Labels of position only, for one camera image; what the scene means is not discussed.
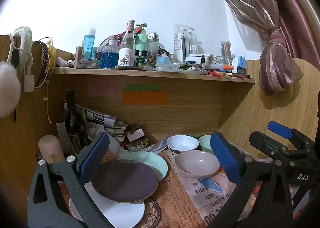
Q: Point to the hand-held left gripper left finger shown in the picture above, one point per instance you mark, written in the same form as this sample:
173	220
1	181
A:
95	154

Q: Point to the yellow soft item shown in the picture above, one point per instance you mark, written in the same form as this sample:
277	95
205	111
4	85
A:
51	53

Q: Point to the white paper receipt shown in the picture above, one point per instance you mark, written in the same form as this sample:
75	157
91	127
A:
62	135

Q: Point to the light blue small cup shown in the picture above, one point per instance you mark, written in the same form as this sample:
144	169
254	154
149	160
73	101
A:
162	60

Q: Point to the printed newspaper sheet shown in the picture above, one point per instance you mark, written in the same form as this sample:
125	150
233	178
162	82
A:
190	200

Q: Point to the dark brown plate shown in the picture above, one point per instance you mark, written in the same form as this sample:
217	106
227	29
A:
125	180

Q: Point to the mint green pump bottle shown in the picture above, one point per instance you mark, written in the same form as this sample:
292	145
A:
141	39

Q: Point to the curtain tieback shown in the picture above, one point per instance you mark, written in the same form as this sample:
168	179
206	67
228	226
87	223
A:
275	34

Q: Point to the pinkish grey bowl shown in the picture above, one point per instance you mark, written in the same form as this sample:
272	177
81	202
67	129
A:
197	164

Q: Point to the small white card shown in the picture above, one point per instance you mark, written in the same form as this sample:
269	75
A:
136	134

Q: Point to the clear bottle with illustrated label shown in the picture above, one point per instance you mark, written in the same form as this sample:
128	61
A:
127	45

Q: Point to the blue liquid clear bottle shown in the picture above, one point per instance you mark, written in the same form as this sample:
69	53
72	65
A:
88	43

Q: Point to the small glass jar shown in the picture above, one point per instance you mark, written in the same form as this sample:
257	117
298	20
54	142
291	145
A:
222	60

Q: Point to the grey white paper sheet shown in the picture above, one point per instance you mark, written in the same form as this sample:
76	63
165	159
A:
160	147

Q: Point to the clear bottle with silver cap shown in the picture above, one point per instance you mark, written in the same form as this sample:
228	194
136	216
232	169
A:
153	43

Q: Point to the white lidded container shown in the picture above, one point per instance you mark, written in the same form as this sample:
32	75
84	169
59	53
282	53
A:
197	58

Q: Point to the brown cardboard tube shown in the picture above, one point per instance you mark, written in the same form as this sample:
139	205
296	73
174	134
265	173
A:
78	55

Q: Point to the clear plastic box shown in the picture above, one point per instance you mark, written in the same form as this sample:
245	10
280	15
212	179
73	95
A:
167	67

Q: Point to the fluffy white headband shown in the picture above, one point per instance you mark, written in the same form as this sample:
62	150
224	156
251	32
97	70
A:
23	37

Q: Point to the white toothbrush package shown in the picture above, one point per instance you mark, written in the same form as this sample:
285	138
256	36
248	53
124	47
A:
183	40

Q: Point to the white charger plug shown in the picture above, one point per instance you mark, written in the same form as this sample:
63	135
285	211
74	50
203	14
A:
28	83

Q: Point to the pink sticky note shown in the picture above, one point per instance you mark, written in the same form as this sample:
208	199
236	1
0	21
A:
102	90

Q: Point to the stack of folded newspapers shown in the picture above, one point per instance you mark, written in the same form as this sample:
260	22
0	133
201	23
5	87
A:
100	118

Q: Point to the green sticky note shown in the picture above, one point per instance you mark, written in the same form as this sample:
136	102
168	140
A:
141	87

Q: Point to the large white plate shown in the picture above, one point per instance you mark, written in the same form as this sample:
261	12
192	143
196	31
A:
115	211

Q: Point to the pink satin curtain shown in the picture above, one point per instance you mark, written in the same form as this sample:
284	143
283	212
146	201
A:
292	1

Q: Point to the small bowl of trinkets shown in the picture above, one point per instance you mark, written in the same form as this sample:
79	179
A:
136	145

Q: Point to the white spotted bowl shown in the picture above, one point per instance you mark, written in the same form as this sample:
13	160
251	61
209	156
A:
181	143

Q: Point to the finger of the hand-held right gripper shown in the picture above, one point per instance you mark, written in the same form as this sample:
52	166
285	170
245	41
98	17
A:
280	128
262	140

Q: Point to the clear jar of sticks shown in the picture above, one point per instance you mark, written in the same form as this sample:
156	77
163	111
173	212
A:
225	48

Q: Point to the crumpled white paper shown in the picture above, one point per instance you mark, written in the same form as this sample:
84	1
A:
116	144

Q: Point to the white pompom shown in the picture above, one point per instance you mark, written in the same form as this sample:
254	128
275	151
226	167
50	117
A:
7	88

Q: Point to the wooden shelf board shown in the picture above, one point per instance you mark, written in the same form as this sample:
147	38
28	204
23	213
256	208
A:
150	76

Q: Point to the mint green bowl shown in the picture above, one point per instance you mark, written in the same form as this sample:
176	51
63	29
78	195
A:
205	143

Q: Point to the dark wine bottle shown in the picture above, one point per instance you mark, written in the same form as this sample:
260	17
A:
72	123

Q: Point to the blue pencil sharpener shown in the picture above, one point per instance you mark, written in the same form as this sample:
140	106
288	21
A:
239	65

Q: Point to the orange marker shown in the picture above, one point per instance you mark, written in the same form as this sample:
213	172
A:
228	67

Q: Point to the mint green plate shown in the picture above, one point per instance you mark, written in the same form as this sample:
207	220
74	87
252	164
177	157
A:
152	161

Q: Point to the orange sticky note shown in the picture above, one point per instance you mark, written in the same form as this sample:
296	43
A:
145	97

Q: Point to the glass bottle with blue beads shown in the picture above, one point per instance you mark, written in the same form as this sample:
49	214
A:
110	55

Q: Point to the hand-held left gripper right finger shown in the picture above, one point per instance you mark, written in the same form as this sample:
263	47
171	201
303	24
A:
225	158

